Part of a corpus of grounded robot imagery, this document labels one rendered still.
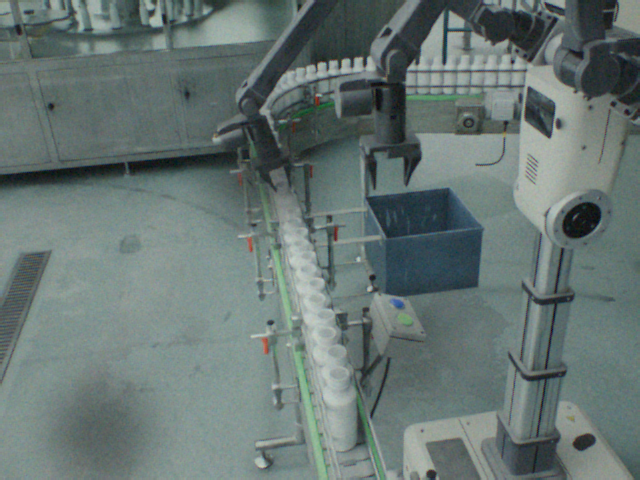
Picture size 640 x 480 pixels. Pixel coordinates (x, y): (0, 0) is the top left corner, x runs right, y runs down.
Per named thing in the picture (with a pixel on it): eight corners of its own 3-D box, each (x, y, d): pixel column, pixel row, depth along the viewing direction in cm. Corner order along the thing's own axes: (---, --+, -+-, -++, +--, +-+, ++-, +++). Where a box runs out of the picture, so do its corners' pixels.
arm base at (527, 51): (531, 64, 165) (560, 18, 160) (505, 50, 162) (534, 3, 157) (516, 55, 172) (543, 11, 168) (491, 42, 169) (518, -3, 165)
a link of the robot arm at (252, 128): (266, 115, 161) (263, 108, 166) (239, 125, 161) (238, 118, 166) (275, 140, 165) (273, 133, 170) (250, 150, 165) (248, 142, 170)
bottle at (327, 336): (335, 383, 138) (332, 319, 129) (350, 401, 133) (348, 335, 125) (310, 394, 135) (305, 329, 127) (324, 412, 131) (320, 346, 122)
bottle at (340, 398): (330, 456, 121) (326, 388, 113) (322, 433, 126) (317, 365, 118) (361, 449, 122) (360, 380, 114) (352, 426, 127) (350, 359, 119)
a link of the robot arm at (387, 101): (410, 81, 116) (401, 72, 121) (372, 84, 115) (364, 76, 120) (409, 119, 119) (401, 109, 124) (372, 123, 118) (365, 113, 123)
